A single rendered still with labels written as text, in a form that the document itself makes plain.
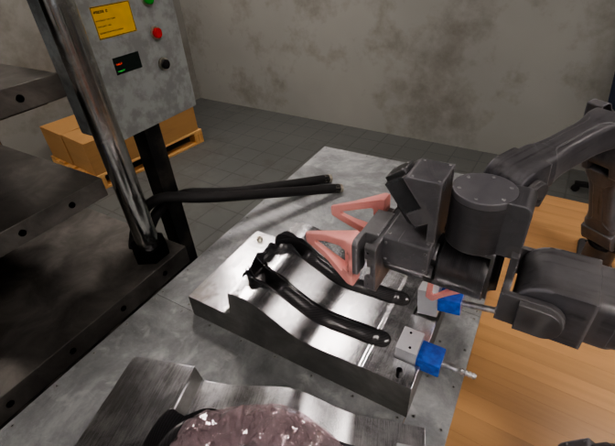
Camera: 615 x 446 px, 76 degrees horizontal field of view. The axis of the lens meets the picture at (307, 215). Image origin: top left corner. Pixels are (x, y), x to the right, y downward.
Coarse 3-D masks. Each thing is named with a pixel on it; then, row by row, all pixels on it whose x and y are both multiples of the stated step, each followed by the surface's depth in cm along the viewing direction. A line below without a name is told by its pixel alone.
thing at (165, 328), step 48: (384, 192) 127; (240, 240) 112; (192, 288) 97; (144, 336) 86; (192, 336) 85; (240, 336) 85; (96, 384) 77; (240, 384) 76; (288, 384) 75; (336, 384) 75; (432, 384) 74; (0, 432) 71; (48, 432) 70; (432, 432) 67
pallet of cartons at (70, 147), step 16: (192, 112) 340; (48, 128) 303; (64, 128) 301; (160, 128) 319; (176, 128) 331; (192, 128) 345; (48, 144) 316; (64, 144) 296; (80, 144) 278; (128, 144) 302; (192, 144) 351; (64, 160) 313; (80, 160) 294; (96, 160) 286; (96, 176) 290
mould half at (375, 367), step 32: (288, 256) 85; (224, 288) 88; (256, 288) 77; (320, 288) 82; (416, 288) 81; (224, 320) 84; (256, 320) 77; (288, 320) 75; (384, 320) 75; (416, 320) 75; (288, 352) 78; (320, 352) 72; (352, 352) 70; (384, 352) 69; (352, 384) 72; (384, 384) 67; (416, 384) 70
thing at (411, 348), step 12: (408, 336) 69; (420, 336) 68; (396, 348) 67; (408, 348) 67; (420, 348) 68; (432, 348) 68; (444, 348) 68; (408, 360) 67; (420, 360) 66; (432, 360) 66; (444, 360) 67; (432, 372) 66; (456, 372) 66; (468, 372) 65
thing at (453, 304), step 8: (424, 288) 73; (440, 288) 74; (424, 296) 73; (448, 296) 73; (456, 296) 72; (464, 296) 74; (424, 304) 74; (432, 304) 73; (440, 304) 73; (448, 304) 72; (456, 304) 71; (464, 304) 72; (472, 304) 71; (480, 304) 71; (424, 312) 75; (432, 312) 74; (448, 312) 72; (456, 312) 72
